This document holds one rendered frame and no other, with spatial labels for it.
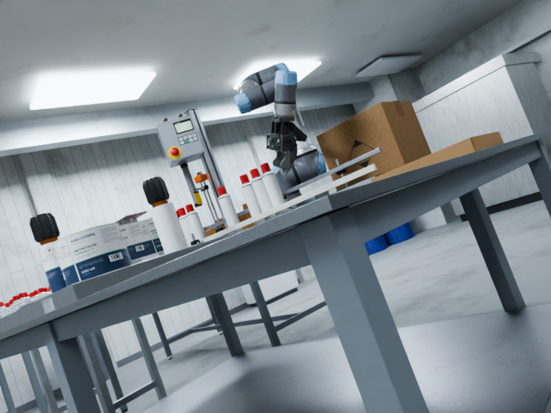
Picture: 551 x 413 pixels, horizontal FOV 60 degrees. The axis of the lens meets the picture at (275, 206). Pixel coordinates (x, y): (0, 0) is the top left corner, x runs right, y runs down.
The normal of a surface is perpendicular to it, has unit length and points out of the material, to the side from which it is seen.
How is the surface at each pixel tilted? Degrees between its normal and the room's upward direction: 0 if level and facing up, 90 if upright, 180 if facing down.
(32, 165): 90
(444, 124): 90
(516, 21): 90
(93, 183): 90
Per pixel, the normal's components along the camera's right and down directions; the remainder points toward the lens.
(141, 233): 0.74, -0.32
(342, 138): -0.65, 0.18
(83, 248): 0.09, -0.11
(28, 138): 0.57, -0.27
